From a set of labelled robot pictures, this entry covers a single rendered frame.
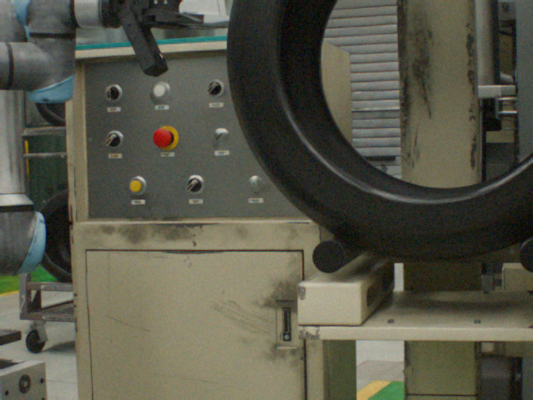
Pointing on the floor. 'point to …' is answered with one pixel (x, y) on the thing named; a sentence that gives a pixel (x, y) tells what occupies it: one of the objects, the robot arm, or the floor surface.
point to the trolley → (52, 218)
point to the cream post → (439, 171)
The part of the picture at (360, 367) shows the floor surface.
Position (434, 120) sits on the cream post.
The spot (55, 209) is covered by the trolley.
